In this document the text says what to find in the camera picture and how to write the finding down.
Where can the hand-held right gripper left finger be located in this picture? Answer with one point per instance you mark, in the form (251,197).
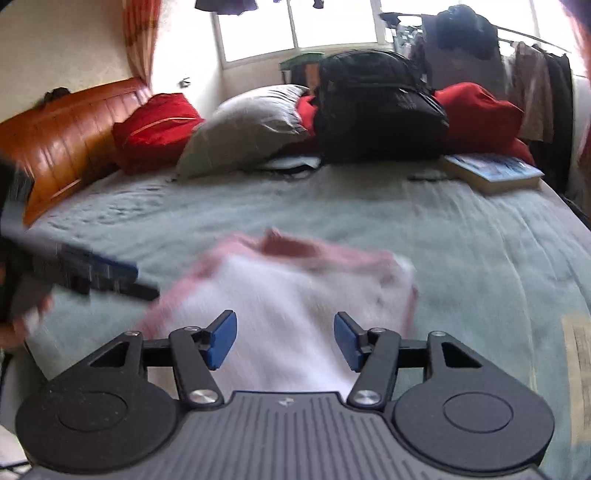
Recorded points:
(224,341)

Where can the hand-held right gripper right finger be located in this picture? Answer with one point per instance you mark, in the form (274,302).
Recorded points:
(347,341)

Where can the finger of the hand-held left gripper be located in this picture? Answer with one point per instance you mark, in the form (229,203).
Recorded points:
(101,266)
(129,288)

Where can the pink and white sweater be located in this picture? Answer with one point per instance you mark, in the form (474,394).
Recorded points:
(286,314)

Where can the row of hanging clothes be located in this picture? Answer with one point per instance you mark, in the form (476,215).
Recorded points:
(226,5)

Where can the floor clothes rack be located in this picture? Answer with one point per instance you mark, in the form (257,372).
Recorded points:
(531,92)

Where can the person's left hand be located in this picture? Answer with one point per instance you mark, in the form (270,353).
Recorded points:
(18,332)

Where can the wooden headboard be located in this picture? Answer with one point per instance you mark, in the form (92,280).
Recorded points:
(69,134)

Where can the green checked bed blanket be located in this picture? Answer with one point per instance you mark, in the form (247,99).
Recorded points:
(461,258)

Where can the red pillow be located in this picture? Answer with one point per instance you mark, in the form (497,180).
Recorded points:
(157,129)

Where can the pale blue cloth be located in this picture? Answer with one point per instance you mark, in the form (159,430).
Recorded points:
(291,162)

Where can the grey pillow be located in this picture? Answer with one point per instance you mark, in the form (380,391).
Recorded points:
(244,124)

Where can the blue cover book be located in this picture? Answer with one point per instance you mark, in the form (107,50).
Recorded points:
(494,173)

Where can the patterned orange curtain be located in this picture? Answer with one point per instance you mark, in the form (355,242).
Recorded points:
(141,41)

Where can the black backpack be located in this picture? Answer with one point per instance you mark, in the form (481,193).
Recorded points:
(378,106)

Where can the red folded quilt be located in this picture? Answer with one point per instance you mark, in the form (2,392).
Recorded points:
(480,115)

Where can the orange cloth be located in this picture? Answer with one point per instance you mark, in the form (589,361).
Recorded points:
(307,74)

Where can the green box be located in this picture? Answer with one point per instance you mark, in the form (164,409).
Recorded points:
(300,59)

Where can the window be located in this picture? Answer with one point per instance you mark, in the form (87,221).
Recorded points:
(337,23)

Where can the black jacket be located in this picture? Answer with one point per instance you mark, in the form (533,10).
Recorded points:
(466,32)

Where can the pink orange curtain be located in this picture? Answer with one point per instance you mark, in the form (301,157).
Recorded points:
(582,69)

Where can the wooden bed side rail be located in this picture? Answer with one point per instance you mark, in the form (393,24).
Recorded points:
(577,207)

